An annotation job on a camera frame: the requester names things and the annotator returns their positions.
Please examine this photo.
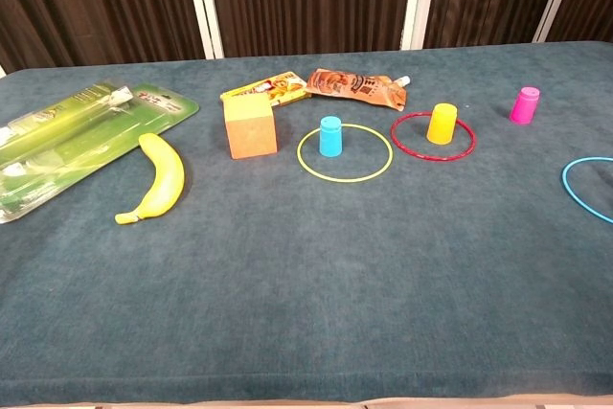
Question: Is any thin yellow plastic ring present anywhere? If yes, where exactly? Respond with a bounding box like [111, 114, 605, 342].
[296, 123, 395, 184]

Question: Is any thin red plastic ring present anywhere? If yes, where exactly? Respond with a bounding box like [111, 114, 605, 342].
[390, 111, 478, 163]

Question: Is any small blue plastic cup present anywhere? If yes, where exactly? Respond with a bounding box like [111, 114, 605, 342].
[318, 115, 344, 158]

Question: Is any orange foam cube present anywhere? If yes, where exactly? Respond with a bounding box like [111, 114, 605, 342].
[222, 92, 280, 161]

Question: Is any yellow snack box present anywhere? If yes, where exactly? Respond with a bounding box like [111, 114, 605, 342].
[219, 70, 311, 107]

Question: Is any brown spout pouch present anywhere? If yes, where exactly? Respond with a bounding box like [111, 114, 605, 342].
[305, 68, 413, 113]

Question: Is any yellow toy banana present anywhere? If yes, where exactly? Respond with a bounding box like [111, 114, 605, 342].
[114, 132, 187, 226]

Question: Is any teal table cloth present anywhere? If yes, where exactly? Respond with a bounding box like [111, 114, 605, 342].
[0, 40, 613, 405]

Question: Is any small orange plastic cup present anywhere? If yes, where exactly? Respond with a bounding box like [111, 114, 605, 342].
[425, 102, 459, 146]

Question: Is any small pink plastic cup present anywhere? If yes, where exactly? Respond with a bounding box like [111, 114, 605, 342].
[509, 86, 541, 125]

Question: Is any green blister pack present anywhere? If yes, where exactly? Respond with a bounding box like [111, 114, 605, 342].
[0, 80, 201, 225]

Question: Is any thin blue plastic ring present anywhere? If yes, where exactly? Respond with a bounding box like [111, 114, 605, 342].
[560, 156, 613, 225]

